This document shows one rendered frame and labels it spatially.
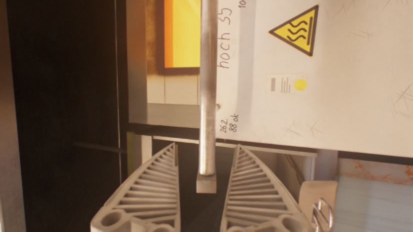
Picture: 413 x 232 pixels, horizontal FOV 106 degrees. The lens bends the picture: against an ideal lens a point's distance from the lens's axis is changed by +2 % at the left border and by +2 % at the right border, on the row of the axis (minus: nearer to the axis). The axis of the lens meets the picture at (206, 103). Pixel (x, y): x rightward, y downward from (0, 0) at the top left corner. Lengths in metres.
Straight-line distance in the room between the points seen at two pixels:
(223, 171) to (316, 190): 0.81
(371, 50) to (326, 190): 0.33
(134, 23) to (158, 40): 0.13
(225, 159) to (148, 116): 0.75
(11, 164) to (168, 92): 0.38
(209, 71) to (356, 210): 0.61
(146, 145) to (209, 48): 0.45
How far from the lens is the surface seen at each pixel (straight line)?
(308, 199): 0.54
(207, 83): 0.23
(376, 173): 0.61
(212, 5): 0.26
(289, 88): 0.35
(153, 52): 0.58
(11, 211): 0.56
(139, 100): 0.61
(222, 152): 1.18
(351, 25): 0.40
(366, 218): 0.73
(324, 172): 0.56
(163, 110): 0.56
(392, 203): 0.73
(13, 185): 0.54
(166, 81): 0.54
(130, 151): 0.67
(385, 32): 0.41
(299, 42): 0.36
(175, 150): 0.18
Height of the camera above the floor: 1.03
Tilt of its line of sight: 16 degrees up
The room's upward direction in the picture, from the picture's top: 88 degrees counter-clockwise
